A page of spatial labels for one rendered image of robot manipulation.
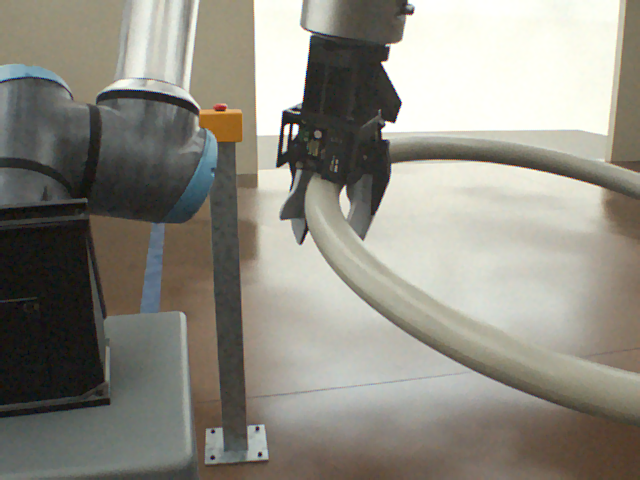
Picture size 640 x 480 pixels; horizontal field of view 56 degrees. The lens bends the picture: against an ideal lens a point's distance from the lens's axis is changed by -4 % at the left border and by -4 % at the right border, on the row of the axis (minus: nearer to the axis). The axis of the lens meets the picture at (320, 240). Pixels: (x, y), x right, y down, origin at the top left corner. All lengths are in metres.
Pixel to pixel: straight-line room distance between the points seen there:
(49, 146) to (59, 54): 5.92
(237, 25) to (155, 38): 5.74
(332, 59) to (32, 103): 0.45
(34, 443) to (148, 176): 0.37
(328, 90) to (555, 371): 0.29
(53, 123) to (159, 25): 0.22
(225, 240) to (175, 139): 0.96
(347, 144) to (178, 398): 0.38
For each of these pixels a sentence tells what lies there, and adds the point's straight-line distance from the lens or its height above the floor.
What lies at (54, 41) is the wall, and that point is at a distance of 6.74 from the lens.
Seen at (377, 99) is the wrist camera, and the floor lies 1.19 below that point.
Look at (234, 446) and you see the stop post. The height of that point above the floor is 0.03.
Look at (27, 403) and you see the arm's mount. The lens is 0.77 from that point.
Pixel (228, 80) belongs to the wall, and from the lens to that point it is 6.66.
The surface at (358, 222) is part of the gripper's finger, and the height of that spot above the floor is 1.08.
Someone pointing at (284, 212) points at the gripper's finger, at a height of 1.09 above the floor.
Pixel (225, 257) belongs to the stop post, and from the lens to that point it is 1.83.
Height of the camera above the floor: 1.23
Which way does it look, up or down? 17 degrees down
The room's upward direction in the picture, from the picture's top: straight up
